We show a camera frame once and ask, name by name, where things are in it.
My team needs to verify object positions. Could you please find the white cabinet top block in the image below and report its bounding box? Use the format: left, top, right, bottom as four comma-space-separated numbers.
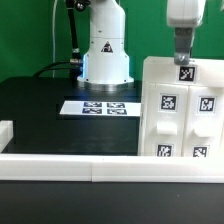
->
142, 57, 224, 88

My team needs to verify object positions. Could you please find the white fence bar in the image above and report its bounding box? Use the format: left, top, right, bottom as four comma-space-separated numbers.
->
0, 121, 13, 153
0, 154, 224, 183

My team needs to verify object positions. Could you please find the white left fence bar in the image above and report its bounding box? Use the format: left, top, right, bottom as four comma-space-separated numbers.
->
0, 121, 13, 153

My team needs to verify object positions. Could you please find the white cabinet door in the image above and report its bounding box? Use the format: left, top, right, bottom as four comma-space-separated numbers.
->
144, 84, 188, 157
182, 87, 224, 158

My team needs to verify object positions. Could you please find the black cable bundle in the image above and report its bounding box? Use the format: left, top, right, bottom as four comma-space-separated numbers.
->
32, 0, 84, 79

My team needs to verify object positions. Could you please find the white cabinet body box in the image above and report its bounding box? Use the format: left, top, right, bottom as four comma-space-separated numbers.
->
137, 81, 224, 158

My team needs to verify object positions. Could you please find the white thin cable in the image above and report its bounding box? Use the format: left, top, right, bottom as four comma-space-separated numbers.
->
51, 0, 60, 79

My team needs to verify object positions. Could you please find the white front fence bar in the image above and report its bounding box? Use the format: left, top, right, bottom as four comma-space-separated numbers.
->
0, 154, 224, 183

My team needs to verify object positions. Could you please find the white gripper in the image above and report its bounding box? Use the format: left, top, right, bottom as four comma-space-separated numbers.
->
167, 0, 206, 65

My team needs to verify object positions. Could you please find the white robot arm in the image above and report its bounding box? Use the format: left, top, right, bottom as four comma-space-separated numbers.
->
77, 0, 206, 91

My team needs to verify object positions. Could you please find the white marker sheet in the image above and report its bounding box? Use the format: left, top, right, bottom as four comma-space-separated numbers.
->
60, 101, 141, 117

